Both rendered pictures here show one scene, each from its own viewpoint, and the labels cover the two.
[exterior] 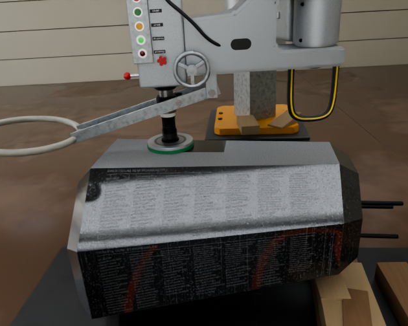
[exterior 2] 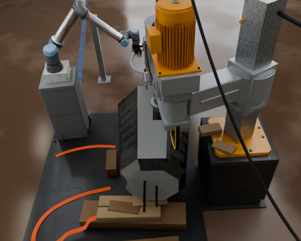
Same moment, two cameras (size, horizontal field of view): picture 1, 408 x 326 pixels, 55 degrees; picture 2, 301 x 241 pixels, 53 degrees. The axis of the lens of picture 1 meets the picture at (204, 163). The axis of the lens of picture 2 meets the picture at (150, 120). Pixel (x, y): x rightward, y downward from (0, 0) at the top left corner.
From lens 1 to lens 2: 2.90 m
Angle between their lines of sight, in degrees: 71
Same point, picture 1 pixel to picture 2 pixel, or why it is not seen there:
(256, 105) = (228, 127)
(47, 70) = not seen: outside the picture
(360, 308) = (126, 208)
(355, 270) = (154, 213)
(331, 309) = (127, 198)
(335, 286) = (139, 201)
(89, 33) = not seen: outside the picture
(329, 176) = (133, 157)
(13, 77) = not seen: outside the picture
